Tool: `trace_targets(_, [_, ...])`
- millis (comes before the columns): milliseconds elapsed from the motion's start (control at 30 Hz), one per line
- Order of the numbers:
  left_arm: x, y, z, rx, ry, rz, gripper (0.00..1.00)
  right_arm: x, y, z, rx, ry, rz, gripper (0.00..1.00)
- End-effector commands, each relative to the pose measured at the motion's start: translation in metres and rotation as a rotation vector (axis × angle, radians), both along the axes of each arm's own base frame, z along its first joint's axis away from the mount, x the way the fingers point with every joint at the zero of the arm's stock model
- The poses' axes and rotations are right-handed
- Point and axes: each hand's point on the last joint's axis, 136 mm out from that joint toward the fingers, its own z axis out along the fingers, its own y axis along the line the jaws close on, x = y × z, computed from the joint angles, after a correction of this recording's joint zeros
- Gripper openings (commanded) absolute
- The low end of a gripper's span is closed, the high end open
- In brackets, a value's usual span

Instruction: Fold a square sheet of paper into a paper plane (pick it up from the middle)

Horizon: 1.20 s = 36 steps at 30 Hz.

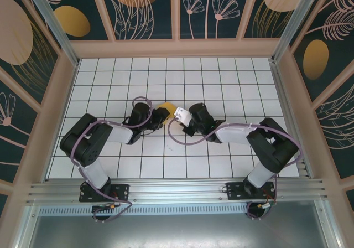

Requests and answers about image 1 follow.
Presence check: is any aluminium mounting rail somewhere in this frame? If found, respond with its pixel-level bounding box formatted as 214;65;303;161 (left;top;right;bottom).
26;178;330;204

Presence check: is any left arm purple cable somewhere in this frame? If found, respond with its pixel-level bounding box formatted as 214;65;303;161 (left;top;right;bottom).
70;96;153;223

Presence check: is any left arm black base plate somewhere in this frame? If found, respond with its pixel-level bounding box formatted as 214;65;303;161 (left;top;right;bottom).
79;183;130;203

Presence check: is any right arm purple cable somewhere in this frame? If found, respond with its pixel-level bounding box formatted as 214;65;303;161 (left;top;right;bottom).
168;119;302;221

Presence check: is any slotted grey cable duct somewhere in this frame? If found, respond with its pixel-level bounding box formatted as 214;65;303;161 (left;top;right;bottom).
38;202;249;216

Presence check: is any yellow paper sheet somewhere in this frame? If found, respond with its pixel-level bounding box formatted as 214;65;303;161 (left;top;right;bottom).
157;101;178;126

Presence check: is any aluminium side rail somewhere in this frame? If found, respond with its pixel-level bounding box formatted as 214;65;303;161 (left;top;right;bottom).
270;61;313;179

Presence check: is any aluminium corner post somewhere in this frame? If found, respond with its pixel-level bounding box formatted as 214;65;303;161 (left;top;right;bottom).
270;0;324;64
23;0;81;68

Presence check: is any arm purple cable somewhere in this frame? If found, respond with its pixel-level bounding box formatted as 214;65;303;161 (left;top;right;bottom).
168;119;302;221
70;96;153;223

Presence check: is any grey metal sheet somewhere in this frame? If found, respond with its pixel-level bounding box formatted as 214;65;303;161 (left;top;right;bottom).
16;203;342;248

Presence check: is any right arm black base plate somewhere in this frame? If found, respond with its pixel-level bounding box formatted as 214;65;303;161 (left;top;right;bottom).
226;182;277;202

